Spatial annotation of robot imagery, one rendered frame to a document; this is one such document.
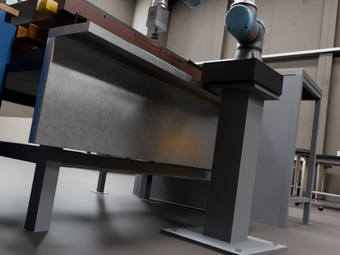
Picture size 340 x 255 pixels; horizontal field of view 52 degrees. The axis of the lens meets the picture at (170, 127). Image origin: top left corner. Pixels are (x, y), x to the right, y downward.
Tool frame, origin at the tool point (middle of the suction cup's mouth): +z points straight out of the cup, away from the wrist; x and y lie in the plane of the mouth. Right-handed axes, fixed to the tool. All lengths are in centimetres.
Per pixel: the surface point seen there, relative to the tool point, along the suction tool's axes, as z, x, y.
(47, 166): 67, 8, 50
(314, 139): 25, 28, -162
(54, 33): 24, 18, 62
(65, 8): 13, 14, 57
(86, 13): 11, 13, 48
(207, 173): 63, -3, -66
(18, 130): 37, -626, -244
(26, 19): 9, -25, 52
